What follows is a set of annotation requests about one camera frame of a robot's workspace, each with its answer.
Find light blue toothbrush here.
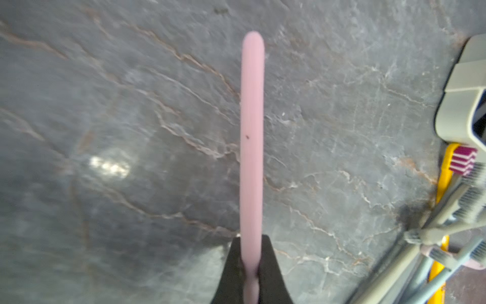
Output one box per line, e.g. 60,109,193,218
402,237,485,304

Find beige toothbrush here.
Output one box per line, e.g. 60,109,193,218
353,181,485,303

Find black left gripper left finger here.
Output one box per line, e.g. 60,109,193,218
211,238,245,304

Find beige toothbrush holder tray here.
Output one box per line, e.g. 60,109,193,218
435,34,485,152

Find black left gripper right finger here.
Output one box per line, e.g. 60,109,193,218
258,235,293,304

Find grey toothbrush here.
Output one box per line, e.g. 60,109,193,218
404,210,485,246

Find yellow toothbrush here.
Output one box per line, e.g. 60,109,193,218
427,142,478,304

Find pink toothbrush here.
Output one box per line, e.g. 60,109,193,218
239,31,265,303
420,245,485,271

